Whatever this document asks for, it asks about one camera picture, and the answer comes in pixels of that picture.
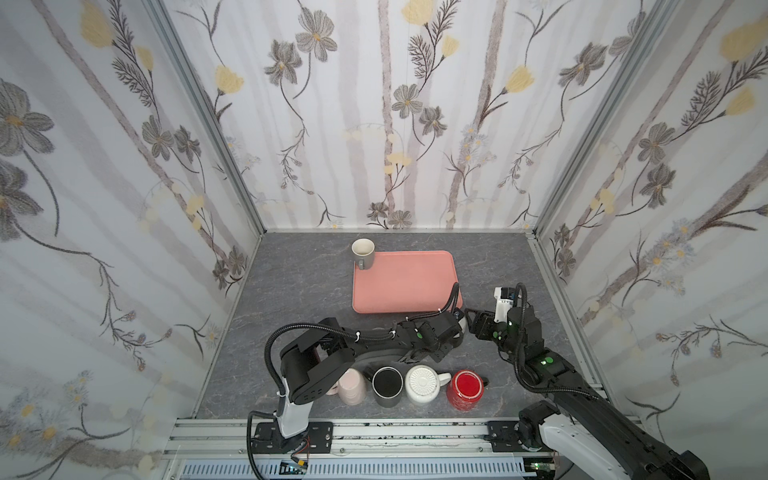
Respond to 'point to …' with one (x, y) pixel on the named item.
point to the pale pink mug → (350, 388)
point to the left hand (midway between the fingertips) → (438, 333)
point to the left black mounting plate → (268, 439)
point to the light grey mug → (364, 250)
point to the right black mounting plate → (503, 436)
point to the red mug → (464, 389)
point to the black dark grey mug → (387, 385)
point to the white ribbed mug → (422, 383)
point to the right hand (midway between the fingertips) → (469, 306)
